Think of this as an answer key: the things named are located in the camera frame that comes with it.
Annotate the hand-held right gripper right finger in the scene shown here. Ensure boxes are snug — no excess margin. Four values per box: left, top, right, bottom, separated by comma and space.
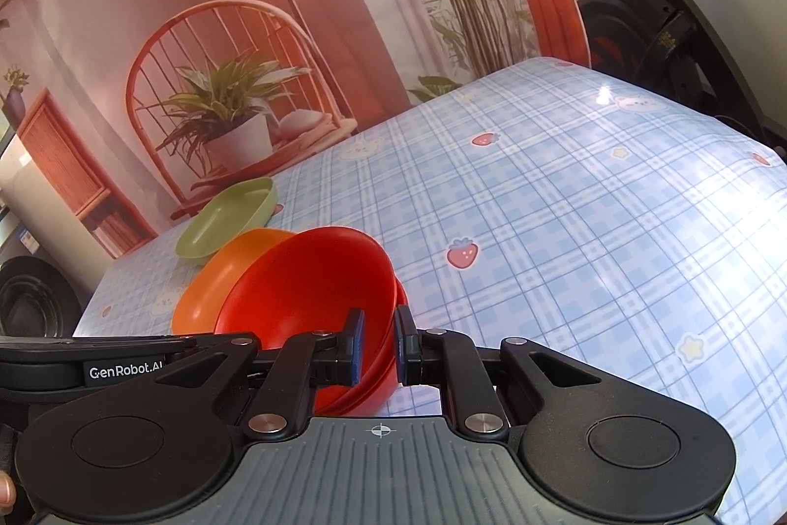
393, 305, 606, 435

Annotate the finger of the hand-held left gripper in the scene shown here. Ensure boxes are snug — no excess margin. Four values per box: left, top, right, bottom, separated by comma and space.
0, 333, 199, 352

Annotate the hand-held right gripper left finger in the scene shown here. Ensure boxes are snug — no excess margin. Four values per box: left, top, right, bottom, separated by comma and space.
163, 309, 368, 440

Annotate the red bowl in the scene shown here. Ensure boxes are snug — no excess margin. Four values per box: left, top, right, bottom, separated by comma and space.
214, 226, 397, 415
316, 276, 412, 416

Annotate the orange bowl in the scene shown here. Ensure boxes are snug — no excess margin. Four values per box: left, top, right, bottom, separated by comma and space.
171, 228, 299, 337

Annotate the grey washing machine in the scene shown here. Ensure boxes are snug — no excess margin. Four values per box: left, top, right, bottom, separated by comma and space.
0, 131, 84, 341

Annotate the green plate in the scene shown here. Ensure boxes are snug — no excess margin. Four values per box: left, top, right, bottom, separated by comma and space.
175, 176, 275, 266

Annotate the printed room backdrop cloth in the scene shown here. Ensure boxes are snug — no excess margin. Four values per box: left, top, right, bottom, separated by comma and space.
0, 0, 594, 261

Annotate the black exercise bike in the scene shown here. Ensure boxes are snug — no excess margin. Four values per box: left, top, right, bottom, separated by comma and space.
575, 0, 787, 157

